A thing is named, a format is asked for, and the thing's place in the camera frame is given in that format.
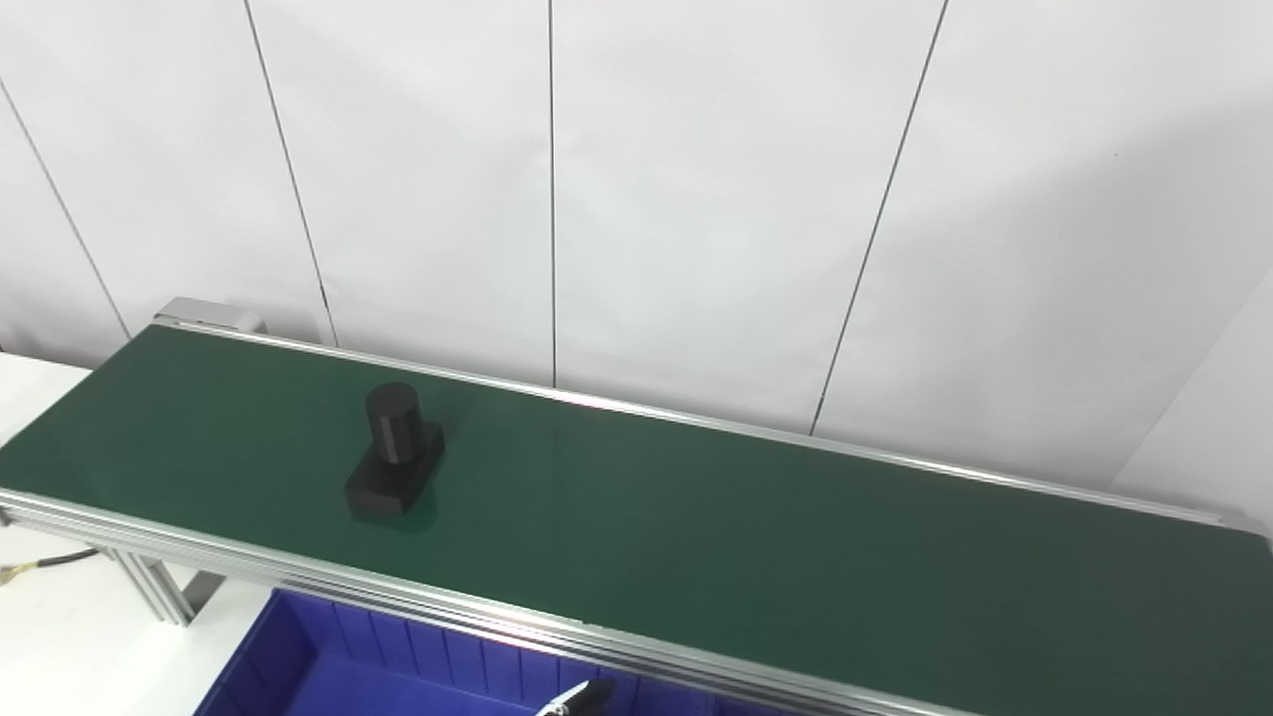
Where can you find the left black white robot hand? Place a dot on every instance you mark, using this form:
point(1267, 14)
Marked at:
point(582, 698)

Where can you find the black cylinder-on-block part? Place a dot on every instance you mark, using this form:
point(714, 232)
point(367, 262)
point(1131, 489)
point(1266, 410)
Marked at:
point(393, 457)

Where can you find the blue plastic bin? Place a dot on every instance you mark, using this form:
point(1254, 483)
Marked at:
point(398, 686)

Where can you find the green conveyor belt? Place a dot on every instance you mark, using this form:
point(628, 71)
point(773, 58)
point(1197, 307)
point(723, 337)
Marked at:
point(298, 575)
point(796, 557)

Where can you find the aluminium conveyor leg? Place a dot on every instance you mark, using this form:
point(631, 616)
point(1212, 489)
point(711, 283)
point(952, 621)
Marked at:
point(149, 587)

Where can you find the grey conveyor end housing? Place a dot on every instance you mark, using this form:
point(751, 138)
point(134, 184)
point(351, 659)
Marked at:
point(214, 314)

